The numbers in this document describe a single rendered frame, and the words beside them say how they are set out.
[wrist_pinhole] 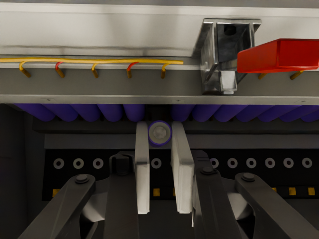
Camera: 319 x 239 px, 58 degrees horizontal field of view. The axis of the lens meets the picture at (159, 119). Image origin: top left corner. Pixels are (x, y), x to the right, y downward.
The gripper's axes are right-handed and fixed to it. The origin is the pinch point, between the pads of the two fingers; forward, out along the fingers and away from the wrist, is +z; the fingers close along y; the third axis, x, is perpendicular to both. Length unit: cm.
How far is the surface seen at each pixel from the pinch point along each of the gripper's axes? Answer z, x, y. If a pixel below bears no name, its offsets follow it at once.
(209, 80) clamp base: -0.6, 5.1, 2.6
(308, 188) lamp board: 9.9, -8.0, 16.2
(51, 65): 1.3, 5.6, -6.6
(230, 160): 11.6, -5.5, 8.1
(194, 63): 1.3, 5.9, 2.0
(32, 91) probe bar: 1.0, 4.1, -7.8
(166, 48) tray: 0.6, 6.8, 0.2
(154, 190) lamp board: 9.9, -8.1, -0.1
